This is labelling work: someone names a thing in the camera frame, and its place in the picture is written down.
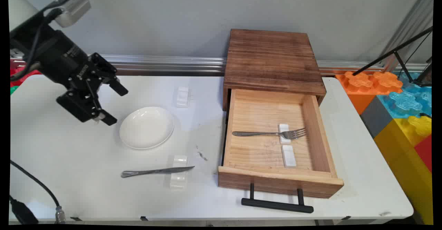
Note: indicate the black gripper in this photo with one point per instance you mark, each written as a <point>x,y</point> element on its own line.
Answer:
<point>57,57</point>

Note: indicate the steel table knife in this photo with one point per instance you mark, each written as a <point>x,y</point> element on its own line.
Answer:
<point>155,171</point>

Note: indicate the white round plate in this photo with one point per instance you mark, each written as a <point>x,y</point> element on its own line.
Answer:
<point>146,128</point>

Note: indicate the red foam block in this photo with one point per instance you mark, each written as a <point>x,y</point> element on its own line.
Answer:
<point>24,76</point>
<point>424,152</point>

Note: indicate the green foam block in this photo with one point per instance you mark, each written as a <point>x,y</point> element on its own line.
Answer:
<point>13,90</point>

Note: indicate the small white cutlery rest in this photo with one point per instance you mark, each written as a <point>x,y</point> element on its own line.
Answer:
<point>182,97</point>

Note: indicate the long white cutlery rest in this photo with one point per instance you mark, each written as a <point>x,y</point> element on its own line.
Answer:
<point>178,180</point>

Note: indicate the steel fork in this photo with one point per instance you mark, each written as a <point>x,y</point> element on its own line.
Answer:
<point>262,133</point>

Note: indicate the dark wooden drawer cabinet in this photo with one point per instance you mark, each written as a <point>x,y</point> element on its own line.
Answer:
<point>272,59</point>

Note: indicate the light wooden drawer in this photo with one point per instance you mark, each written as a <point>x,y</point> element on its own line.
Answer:
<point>269,147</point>

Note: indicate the white ceramic cutlery rest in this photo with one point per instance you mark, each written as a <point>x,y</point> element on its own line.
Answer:
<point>288,155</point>
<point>284,141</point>

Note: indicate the orange foam block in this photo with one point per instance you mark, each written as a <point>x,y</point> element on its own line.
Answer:
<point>361,85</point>

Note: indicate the grey foam block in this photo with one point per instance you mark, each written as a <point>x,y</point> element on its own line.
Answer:
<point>377,117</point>

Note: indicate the black tripod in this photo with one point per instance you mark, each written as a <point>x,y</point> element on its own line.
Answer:
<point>393,52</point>

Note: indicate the blue foam block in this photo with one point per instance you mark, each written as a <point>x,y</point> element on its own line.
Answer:
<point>404,102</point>

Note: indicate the aluminium wall rail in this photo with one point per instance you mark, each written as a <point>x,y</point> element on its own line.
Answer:
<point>165,63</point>

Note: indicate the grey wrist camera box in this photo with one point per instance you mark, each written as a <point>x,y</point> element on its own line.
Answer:
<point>73,9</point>

